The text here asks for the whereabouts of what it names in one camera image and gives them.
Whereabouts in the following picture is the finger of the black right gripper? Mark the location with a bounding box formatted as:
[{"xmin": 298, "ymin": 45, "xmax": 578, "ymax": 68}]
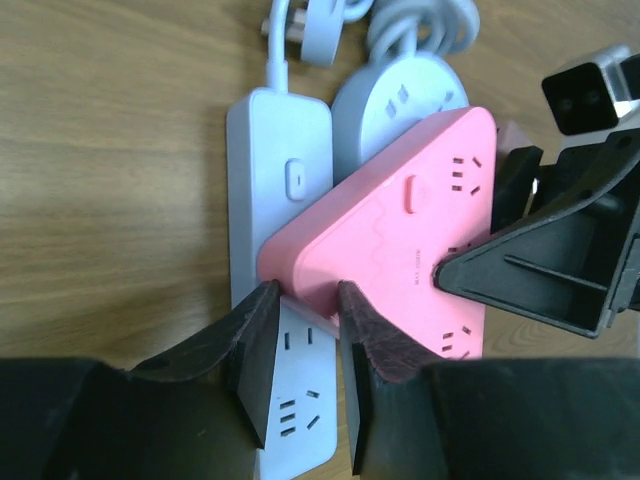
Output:
[
  {"xmin": 491, "ymin": 146, "xmax": 543, "ymax": 233},
  {"xmin": 434, "ymin": 129, "xmax": 639, "ymax": 338}
]

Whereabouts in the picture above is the white round power strip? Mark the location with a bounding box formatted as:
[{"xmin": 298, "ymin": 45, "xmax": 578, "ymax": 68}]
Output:
[{"xmin": 331, "ymin": 52, "xmax": 469, "ymax": 184}]

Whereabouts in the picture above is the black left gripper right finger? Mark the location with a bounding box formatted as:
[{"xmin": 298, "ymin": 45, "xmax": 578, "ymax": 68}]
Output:
[{"xmin": 338, "ymin": 281, "xmax": 639, "ymax": 479}]

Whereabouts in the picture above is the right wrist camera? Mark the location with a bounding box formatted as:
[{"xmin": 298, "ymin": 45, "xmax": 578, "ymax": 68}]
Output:
[{"xmin": 541, "ymin": 44, "xmax": 639, "ymax": 136}]

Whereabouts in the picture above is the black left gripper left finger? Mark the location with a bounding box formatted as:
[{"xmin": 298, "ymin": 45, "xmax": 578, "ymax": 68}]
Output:
[{"xmin": 1, "ymin": 281, "xmax": 281, "ymax": 479}]

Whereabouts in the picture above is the small pink plug adapter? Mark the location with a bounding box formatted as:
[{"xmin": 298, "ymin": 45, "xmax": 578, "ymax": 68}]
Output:
[{"xmin": 497, "ymin": 121, "xmax": 531, "ymax": 156}]

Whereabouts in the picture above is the round strip grey cable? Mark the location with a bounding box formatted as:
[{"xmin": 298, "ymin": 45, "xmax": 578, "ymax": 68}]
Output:
[{"xmin": 368, "ymin": 0, "xmax": 481, "ymax": 64}]

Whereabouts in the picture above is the white rectangular power strip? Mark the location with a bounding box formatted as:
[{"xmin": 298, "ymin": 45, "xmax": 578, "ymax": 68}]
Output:
[{"xmin": 226, "ymin": 87, "xmax": 337, "ymax": 479}]

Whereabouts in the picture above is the pink triangular power strip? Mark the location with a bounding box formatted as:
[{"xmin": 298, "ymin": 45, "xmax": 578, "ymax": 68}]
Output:
[{"xmin": 257, "ymin": 107, "xmax": 497, "ymax": 359}]

